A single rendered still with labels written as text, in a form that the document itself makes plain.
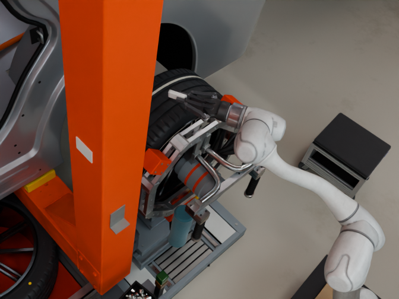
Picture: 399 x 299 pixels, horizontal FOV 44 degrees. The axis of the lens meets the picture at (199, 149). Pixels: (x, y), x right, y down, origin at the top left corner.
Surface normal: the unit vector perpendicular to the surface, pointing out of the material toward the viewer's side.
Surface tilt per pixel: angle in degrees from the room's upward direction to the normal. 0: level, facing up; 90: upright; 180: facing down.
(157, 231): 0
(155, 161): 45
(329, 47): 0
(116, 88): 90
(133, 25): 90
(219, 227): 0
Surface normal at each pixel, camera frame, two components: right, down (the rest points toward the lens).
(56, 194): 0.16, -0.60
